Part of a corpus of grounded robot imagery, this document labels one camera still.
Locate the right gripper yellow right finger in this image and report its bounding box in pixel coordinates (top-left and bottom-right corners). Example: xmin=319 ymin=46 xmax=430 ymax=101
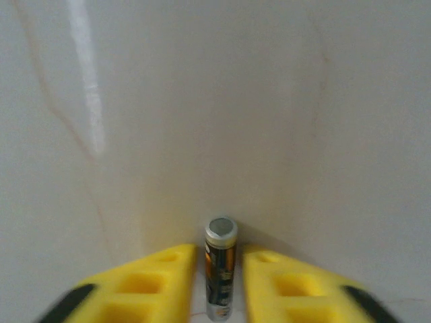
xmin=242 ymin=244 xmax=399 ymax=323

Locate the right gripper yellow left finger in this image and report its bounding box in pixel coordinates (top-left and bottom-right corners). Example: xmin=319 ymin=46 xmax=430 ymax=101
xmin=35 ymin=244 xmax=198 ymax=323

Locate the small AAA battery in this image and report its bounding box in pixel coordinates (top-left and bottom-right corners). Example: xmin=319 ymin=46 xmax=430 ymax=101
xmin=204 ymin=217 xmax=239 ymax=323

